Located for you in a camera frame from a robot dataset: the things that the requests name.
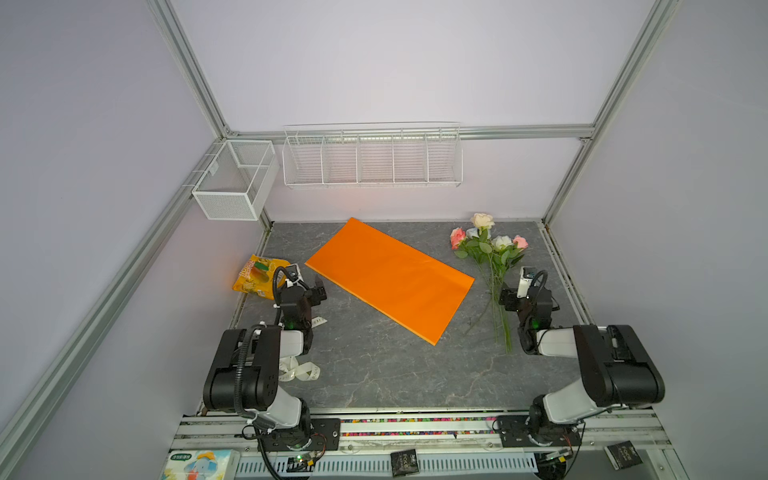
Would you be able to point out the white wire wall shelf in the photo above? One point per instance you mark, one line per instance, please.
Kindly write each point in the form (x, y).
(390, 154)

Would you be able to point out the yellow snack bag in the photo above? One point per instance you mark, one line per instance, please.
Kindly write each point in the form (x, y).
(256, 277)

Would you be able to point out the black box right front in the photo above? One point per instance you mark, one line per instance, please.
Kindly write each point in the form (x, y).
(623, 455)

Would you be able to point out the light pink fake rose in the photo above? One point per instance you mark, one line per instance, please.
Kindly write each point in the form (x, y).
(517, 252)

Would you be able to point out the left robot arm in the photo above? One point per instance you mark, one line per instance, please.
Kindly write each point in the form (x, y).
(244, 374)

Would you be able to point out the white fake rose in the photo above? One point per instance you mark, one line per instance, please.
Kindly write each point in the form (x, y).
(499, 263)

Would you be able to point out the dark pink fake rose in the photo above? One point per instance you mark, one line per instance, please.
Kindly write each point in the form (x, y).
(465, 245)

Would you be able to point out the black box centre front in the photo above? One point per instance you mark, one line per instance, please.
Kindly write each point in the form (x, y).
(404, 463)

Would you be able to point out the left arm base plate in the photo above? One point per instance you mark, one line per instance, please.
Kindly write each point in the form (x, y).
(316, 435)

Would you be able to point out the white ribbon gold lettering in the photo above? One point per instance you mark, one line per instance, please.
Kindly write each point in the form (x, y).
(298, 369)

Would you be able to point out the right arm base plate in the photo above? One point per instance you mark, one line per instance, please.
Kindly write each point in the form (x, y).
(519, 431)

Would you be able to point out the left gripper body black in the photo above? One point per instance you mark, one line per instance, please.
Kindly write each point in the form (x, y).
(303, 294)

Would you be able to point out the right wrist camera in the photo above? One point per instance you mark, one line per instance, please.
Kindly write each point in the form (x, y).
(527, 276)

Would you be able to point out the white mesh box basket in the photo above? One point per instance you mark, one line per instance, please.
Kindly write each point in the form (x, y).
(237, 180)

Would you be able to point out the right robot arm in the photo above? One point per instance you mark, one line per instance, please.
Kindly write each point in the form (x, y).
(615, 371)

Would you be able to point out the orange wrapping paper sheet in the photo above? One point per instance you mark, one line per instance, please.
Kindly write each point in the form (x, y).
(418, 292)

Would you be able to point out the cream fake rose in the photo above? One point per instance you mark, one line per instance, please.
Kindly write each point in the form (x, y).
(484, 219)

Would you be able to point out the white slotted cable duct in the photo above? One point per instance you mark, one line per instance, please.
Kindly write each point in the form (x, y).
(432, 465)

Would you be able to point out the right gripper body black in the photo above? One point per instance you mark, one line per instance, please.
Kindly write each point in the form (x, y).
(522, 302)

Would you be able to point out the black box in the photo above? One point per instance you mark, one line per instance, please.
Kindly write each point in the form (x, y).
(404, 463)
(623, 455)

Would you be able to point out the aluminium front rail frame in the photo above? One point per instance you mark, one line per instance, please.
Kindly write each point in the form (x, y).
(451, 431)

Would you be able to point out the tissue pack with elephant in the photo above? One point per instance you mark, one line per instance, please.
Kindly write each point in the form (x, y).
(201, 465)

